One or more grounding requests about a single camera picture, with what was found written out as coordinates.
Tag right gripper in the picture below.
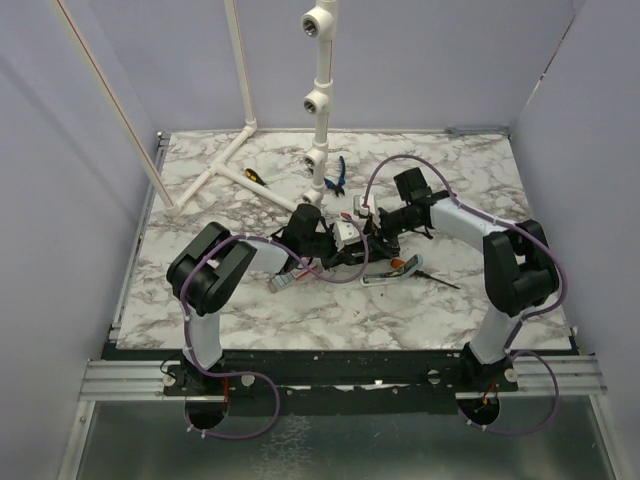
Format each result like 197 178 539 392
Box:
363 206 422 260

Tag black stapler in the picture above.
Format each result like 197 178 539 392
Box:
322 247 400 268

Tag red white staple box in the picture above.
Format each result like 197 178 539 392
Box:
268 269 310 293

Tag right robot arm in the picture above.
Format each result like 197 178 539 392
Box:
354 168 560 391

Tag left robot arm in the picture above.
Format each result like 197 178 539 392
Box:
166 204 371 395

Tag yellow black screwdriver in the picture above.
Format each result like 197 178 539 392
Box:
244 168 267 188

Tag orange handled screwdriver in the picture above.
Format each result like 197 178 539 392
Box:
390 258 460 290

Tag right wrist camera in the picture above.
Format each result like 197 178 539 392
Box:
353 194 378 219

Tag blue handled pliers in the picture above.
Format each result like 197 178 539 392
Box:
322 155 350 199

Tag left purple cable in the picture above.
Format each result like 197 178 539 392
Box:
179 214 371 441

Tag purple cable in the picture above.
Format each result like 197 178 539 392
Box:
363 155 571 435
179 214 371 441

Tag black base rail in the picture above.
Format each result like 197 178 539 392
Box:
102 344 521 416

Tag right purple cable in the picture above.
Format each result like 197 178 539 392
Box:
363 155 571 435

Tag white pvc pipe frame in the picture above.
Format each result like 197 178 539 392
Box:
51 1 340 216

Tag aluminium frame rail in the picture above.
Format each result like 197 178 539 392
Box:
54 132 169 480

